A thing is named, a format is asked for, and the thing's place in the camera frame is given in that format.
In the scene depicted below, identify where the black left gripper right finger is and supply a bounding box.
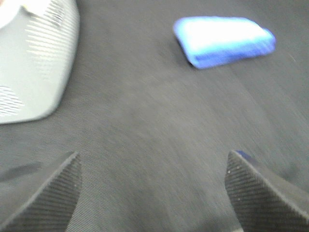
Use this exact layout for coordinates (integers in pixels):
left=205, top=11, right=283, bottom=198
left=225, top=150, right=309, bottom=232

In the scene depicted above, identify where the grey perforated plastic basket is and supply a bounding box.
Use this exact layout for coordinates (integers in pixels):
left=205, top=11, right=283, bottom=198
left=0, top=0, right=80, bottom=124

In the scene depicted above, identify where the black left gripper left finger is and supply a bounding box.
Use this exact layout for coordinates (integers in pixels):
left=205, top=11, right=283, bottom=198
left=0, top=152, right=82, bottom=232

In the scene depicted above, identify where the blue microfibre towel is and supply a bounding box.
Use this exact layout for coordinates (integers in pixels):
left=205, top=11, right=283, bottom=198
left=173, top=16, right=276, bottom=69

